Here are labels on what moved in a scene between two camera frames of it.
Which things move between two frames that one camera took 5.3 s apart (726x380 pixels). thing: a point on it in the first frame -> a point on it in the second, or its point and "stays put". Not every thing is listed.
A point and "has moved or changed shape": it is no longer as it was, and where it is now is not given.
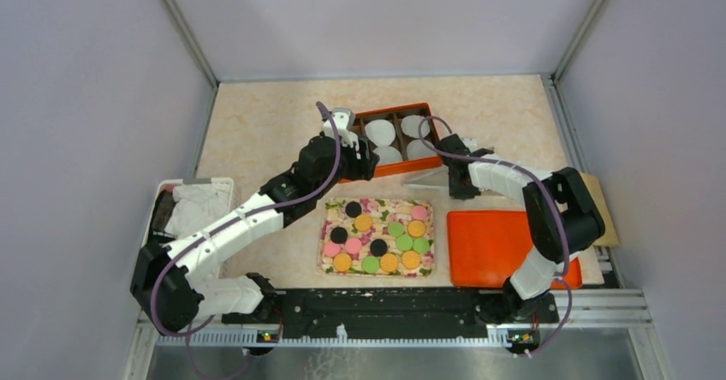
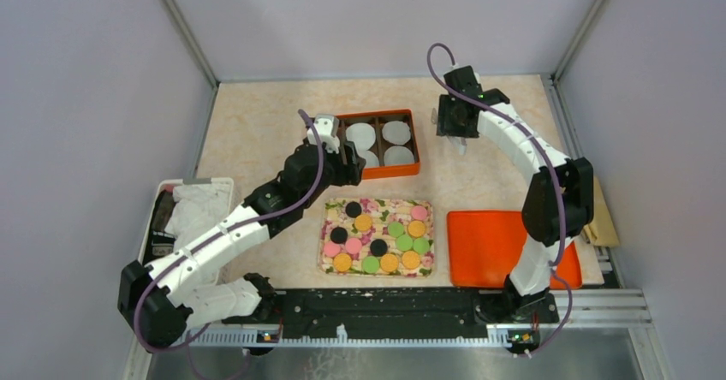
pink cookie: (353, 246) stays put
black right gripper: (458, 193) -> (443, 124)
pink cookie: (419, 212) stays put
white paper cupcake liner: (418, 149) -> (398, 155)
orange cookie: (416, 228) stays put
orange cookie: (389, 262) stays put
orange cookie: (410, 259) stays put
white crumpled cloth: (194, 207) stays put
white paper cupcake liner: (410, 126) -> (396, 133)
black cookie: (378, 247) stays put
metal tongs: (438, 178) has moved or changed shape
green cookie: (404, 242) stays put
